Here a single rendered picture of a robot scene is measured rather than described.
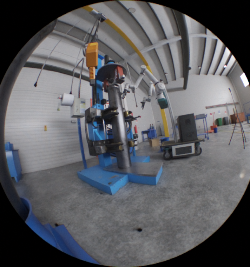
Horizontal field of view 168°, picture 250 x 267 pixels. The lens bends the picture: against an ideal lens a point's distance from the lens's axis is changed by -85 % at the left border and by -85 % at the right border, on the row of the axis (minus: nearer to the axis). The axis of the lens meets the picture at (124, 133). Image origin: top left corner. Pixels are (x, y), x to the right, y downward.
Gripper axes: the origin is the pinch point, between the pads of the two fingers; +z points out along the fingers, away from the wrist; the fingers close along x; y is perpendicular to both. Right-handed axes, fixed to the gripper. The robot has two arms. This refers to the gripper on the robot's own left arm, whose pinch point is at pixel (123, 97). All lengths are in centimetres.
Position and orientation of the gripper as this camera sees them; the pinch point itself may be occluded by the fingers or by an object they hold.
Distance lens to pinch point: 167.7
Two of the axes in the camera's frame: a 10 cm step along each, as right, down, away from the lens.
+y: -9.5, -2.8, 1.1
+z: -2.8, 9.6, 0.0
